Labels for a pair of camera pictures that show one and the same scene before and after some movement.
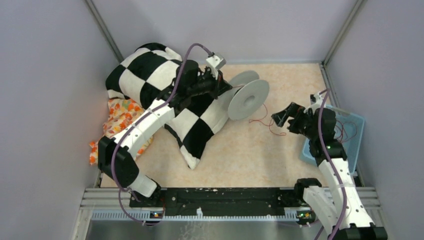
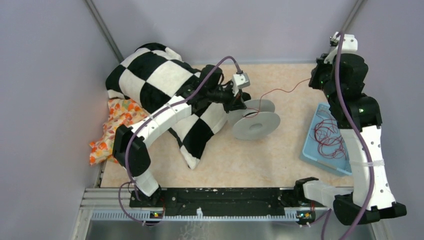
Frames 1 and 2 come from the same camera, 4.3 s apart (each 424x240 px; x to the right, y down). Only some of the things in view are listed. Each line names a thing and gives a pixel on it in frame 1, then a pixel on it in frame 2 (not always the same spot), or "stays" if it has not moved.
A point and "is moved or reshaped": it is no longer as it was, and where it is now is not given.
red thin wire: x=269 y=125 is moved or reshaped
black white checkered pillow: x=148 y=74 stays
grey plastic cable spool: x=250 y=93 is moved or reshaped
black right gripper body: x=301 y=124 to x=319 y=77
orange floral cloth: x=122 y=112 stays
